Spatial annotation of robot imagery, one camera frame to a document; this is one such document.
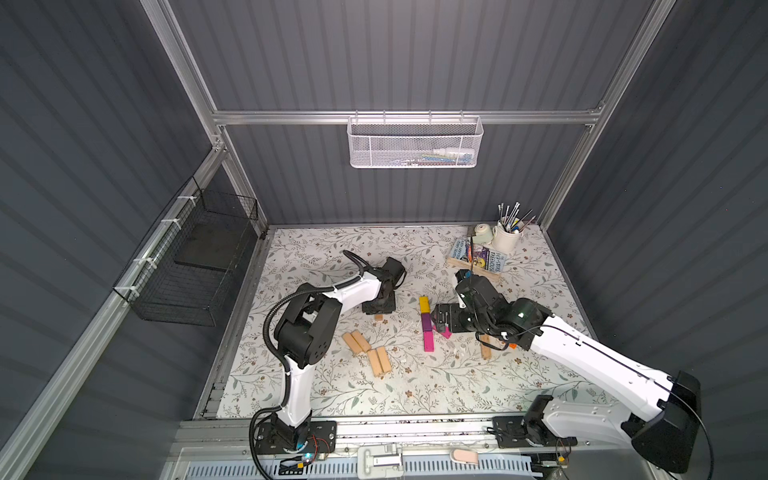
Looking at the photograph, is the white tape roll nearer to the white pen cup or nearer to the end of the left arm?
the white pen cup

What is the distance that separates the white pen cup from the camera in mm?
1072

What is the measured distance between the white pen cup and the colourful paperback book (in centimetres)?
2
